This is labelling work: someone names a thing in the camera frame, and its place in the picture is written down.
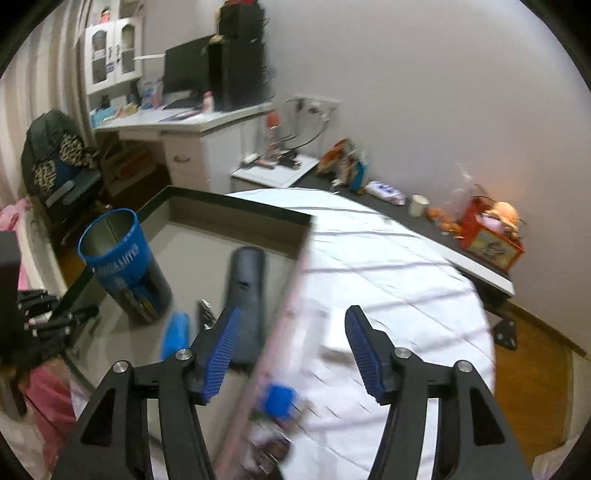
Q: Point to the black remote control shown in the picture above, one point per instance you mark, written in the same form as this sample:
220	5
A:
247	286

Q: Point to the clear tube blue cap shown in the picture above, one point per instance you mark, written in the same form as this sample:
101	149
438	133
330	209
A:
279	401

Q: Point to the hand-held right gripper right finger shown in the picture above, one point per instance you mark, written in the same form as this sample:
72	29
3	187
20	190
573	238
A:
369	355

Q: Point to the pink storage box black rim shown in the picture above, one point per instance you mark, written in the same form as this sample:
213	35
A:
194	249

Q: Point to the dark mouse pad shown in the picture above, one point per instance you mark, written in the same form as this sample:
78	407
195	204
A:
180	115

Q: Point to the black white low cabinet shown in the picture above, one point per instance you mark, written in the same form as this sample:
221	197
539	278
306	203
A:
485	272

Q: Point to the orange plush toy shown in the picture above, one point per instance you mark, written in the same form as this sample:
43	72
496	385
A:
503	214

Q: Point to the white lint roller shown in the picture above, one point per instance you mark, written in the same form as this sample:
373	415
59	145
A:
250	159

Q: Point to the white wipes packet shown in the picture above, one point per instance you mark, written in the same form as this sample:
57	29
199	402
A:
385	193

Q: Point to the black computer tower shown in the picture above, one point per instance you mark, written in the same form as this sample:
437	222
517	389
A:
238	76

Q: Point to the blue white box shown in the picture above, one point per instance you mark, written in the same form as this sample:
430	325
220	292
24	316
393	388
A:
152	92

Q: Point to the black speaker box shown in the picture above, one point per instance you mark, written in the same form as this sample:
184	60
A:
240	21

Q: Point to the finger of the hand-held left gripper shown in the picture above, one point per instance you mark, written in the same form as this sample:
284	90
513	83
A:
37	302
64	323

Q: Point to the pink bottle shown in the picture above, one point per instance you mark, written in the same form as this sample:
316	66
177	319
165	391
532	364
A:
208	102

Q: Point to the clear plastic bag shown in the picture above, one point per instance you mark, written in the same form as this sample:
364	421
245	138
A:
461	187

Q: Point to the black bathroom scale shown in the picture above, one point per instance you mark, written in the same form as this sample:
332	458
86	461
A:
505	333

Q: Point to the pink doll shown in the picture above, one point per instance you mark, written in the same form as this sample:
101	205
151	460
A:
105	14

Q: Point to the pile of orange peels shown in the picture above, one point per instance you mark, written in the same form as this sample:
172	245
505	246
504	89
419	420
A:
443	219

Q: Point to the teal tissue box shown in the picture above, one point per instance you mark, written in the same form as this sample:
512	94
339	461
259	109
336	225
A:
101	117

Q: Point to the white glass-door cabinet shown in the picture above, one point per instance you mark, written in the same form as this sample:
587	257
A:
113	55

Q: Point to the cardboard box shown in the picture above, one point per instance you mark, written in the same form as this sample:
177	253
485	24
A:
129	166

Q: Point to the pink cloth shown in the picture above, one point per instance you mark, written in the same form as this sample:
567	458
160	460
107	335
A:
46	397

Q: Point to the white wall power socket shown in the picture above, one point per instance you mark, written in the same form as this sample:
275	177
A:
318	104

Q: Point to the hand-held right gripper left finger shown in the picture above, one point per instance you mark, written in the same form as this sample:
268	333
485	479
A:
221	355

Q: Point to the beige curtain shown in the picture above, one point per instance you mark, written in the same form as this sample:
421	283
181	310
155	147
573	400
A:
37	92

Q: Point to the small black device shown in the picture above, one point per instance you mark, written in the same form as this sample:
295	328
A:
288	159

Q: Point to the blue tin can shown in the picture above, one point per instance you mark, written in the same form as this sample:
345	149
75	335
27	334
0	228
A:
134	277

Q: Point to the black office chair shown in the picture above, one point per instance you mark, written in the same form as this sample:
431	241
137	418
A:
74	189

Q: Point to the black hair claw clip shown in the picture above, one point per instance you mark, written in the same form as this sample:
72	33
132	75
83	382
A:
205	311

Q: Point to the colourful snack bag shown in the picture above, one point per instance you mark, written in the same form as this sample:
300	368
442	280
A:
334	159

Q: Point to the white desk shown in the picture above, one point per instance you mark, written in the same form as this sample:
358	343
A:
194	143

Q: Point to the black computer monitor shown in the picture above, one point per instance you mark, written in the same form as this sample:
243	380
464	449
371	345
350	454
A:
187	67

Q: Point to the red printed box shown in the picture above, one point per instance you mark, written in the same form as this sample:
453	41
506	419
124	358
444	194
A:
489	244

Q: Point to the white paper cup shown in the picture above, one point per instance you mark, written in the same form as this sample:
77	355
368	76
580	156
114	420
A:
419	206

